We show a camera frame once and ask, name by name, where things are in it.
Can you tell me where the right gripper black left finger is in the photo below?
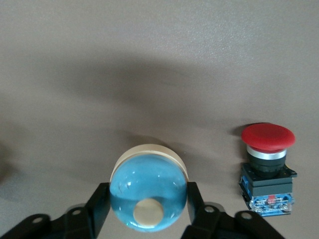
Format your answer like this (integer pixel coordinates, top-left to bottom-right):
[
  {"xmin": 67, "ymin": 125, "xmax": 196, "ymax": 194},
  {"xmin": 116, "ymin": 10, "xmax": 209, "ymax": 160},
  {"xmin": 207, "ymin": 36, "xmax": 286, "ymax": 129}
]
[{"xmin": 0, "ymin": 182, "xmax": 112, "ymax": 239}]

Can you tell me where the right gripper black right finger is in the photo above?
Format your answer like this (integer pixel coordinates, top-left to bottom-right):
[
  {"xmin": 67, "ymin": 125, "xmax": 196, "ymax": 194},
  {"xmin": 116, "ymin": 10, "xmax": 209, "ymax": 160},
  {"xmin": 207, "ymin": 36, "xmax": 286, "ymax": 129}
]
[{"xmin": 180, "ymin": 181, "xmax": 285, "ymax": 239}]

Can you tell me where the blue dome bell wooden base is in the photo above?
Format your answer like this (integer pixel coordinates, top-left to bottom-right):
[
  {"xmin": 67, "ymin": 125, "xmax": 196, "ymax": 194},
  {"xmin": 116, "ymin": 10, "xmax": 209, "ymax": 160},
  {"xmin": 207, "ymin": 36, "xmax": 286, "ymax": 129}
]
[{"xmin": 109, "ymin": 143, "xmax": 189, "ymax": 234}]

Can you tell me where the red mushroom emergency stop button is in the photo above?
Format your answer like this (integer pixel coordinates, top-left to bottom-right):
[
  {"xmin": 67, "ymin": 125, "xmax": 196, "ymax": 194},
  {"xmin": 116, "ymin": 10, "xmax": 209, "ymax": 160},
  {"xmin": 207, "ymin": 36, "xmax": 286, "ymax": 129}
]
[{"xmin": 238, "ymin": 123, "xmax": 298, "ymax": 218}]

